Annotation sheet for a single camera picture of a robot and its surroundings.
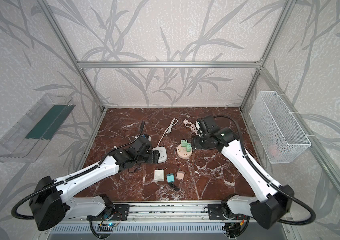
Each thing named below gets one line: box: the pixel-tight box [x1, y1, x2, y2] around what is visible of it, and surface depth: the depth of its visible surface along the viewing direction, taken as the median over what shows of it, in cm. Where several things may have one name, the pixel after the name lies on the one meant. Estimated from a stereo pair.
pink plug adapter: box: [176, 170, 186, 181], surface depth 86 cm
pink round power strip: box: [176, 139, 193, 158], surface depth 95 cm
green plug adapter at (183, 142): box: [180, 139, 188, 147], surface depth 95 cm
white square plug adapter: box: [154, 169, 165, 182], surface depth 85 cm
